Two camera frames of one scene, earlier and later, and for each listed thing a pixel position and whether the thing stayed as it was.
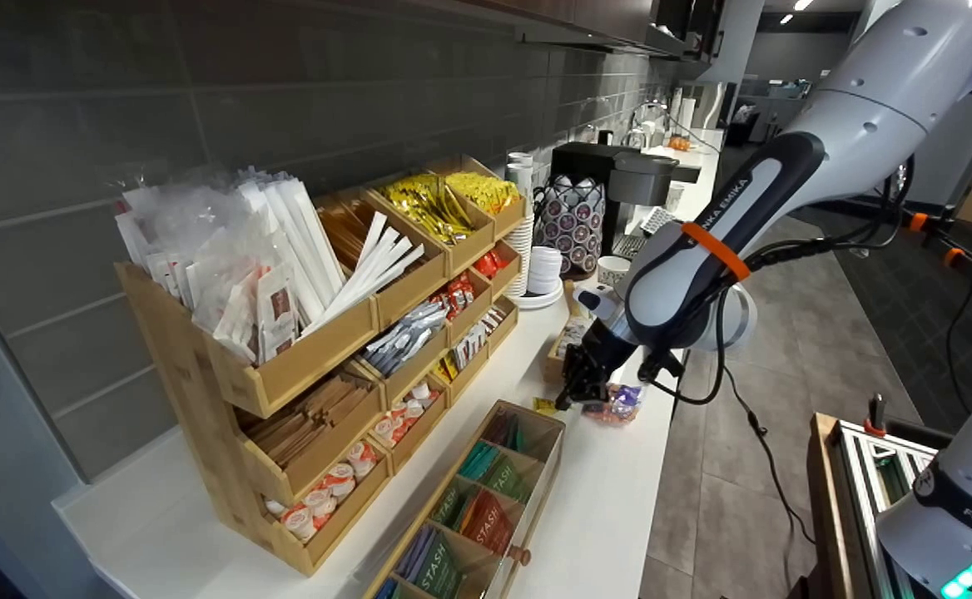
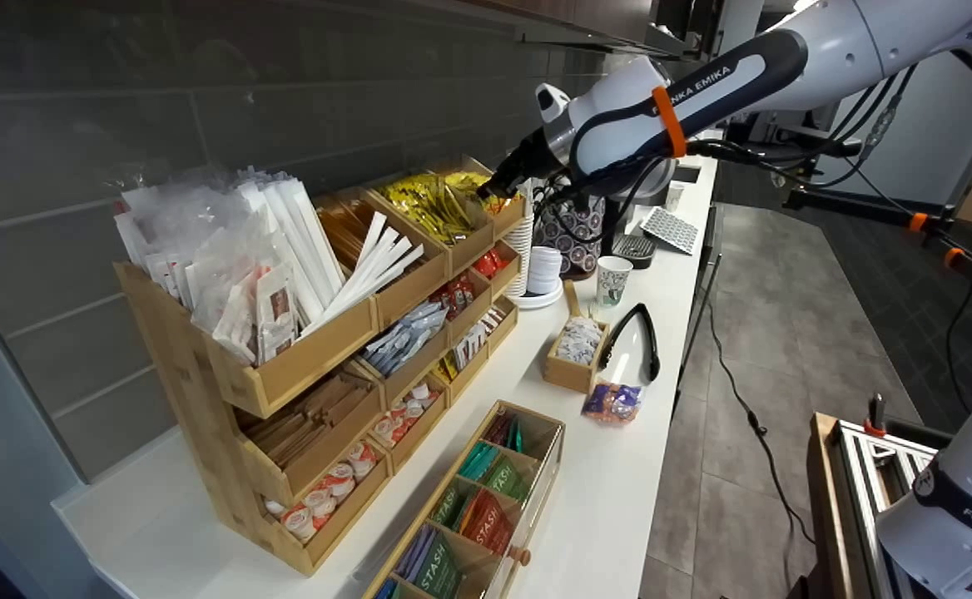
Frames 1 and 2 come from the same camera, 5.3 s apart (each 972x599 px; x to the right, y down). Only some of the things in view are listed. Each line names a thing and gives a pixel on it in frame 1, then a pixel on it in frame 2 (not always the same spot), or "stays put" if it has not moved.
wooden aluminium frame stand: (854, 472) stays put
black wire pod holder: (572, 216) stays put
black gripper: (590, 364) → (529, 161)
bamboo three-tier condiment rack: (292, 438) stays put
